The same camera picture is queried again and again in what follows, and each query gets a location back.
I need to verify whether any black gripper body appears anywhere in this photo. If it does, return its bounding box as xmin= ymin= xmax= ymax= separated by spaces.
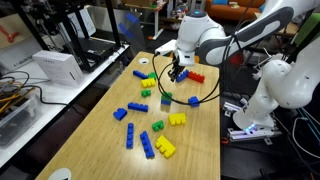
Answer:
xmin=169 ymin=58 xmax=184 ymax=76

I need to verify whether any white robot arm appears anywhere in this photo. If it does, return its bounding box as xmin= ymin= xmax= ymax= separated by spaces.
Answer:
xmin=169 ymin=0 xmax=320 ymax=135

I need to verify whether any blue block bottom edge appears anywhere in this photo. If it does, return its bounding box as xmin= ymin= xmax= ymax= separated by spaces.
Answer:
xmin=176 ymin=70 xmax=189 ymax=83

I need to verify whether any red block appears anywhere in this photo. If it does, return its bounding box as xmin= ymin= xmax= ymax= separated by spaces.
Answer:
xmin=188 ymin=71 xmax=205 ymax=83

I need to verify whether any yellow block right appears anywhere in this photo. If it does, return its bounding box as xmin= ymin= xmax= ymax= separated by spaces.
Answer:
xmin=141 ymin=78 xmax=156 ymax=88

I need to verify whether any yellow block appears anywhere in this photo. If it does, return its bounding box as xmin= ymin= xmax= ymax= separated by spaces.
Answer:
xmin=141 ymin=78 xmax=156 ymax=88
xmin=155 ymin=135 xmax=176 ymax=159
xmin=169 ymin=113 xmax=186 ymax=126

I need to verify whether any large blue block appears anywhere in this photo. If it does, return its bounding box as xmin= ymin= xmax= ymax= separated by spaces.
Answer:
xmin=161 ymin=100 xmax=171 ymax=105

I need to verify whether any small green block right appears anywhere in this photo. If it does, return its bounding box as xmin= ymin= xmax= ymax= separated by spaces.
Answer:
xmin=141 ymin=89 xmax=151 ymax=97

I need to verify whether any small green block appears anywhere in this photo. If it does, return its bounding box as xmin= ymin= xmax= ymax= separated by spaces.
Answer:
xmin=152 ymin=120 xmax=164 ymax=132
xmin=141 ymin=89 xmax=151 ymax=97

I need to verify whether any blue block front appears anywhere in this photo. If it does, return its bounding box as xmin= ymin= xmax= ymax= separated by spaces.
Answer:
xmin=188 ymin=96 xmax=200 ymax=107

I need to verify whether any blue long block right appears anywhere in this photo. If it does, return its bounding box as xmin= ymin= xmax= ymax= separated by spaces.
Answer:
xmin=133 ymin=70 xmax=148 ymax=79

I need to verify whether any yellow block near centre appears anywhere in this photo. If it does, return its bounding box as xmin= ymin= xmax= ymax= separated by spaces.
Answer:
xmin=169 ymin=113 xmax=186 ymax=126

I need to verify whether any blue block with studs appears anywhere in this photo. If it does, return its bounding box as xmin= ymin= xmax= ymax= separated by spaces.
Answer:
xmin=127 ymin=102 xmax=148 ymax=112

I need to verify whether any small green block far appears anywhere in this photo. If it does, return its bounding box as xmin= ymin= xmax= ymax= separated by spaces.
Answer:
xmin=152 ymin=120 xmax=164 ymax=132

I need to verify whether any small blue block far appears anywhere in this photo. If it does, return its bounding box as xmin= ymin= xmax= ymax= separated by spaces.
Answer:
xmin=113 ymin=108 xmax=127 ymax=121

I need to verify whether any blue flat long block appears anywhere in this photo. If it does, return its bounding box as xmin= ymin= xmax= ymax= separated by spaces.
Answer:
xmin=126 ymin=123 xmax=134 ymax=149

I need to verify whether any yellow block far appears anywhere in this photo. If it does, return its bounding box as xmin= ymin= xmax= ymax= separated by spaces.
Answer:
xmin=155 ymin=135 xmax=176 ymax=159

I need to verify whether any blue long block far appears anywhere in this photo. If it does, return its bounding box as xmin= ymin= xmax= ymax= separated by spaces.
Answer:
xmin=140 ymin=131 xmax=155 ymax=159

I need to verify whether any white cardboard box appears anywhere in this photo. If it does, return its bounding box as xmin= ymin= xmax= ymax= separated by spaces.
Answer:
xmin=33 ymin=50 xmax=84 ymax=87

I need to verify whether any clear plastic bin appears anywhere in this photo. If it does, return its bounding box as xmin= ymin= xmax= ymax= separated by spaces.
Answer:
xmin=0 ymin=90 xmax=42 ymax=148

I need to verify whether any black 3D printer frame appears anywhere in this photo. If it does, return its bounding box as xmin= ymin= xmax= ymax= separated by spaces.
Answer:
xmin=29 ymin=0 xmax=122 ymax=72

